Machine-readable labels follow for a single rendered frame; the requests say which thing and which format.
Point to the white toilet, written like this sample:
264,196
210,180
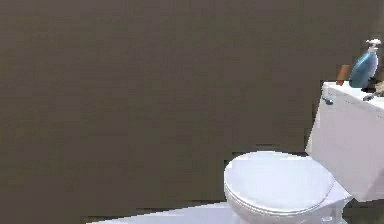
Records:
280,183

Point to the brown cardboard roll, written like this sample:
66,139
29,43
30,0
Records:
343,75

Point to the blue soap dispenser bottle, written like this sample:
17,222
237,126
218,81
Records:
364,70

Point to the small dark object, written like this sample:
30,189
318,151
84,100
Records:
376,90

